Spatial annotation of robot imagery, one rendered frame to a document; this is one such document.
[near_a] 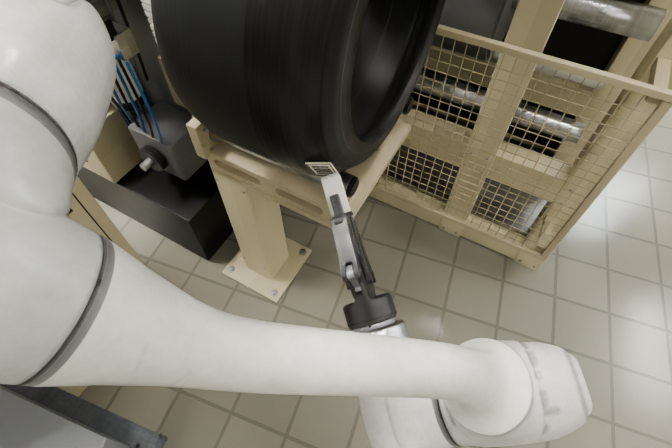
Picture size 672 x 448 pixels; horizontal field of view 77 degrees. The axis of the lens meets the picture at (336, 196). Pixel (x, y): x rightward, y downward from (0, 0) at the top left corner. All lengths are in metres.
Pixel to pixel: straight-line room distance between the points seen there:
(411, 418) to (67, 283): 0.44
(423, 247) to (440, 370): 1.42
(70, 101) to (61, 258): 0.11
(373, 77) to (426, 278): 0.99
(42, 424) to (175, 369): 0.62
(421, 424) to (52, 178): 0.48
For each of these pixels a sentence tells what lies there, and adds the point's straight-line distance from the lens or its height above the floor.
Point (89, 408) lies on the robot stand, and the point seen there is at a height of 0.65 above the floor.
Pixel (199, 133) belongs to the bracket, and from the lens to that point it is 0.95.
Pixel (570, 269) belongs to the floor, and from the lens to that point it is 2.00.
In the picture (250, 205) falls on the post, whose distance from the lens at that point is 1.31.
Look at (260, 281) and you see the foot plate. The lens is 1.74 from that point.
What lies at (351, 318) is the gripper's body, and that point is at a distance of 0.62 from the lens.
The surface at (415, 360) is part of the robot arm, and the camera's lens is 0.43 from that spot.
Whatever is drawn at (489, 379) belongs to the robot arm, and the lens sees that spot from 0.49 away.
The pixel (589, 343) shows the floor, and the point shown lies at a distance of 1.89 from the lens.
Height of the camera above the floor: 1.56
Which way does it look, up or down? 53 degrees down
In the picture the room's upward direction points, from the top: straight up
